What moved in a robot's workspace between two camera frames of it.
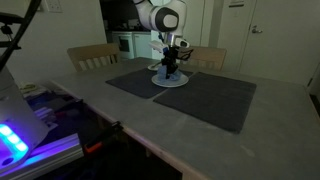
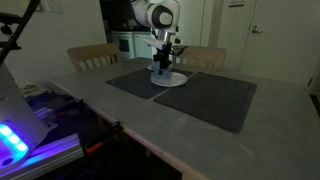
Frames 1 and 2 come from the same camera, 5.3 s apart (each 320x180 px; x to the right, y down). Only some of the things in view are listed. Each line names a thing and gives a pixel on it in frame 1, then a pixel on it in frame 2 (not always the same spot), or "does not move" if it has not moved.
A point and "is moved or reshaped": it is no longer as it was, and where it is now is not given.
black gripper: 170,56 to 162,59
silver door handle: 254,30 does not move
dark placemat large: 217,100 does not move
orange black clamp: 114,135 does not move
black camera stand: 14,28 does not move
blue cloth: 162,74 is moved or reshaped
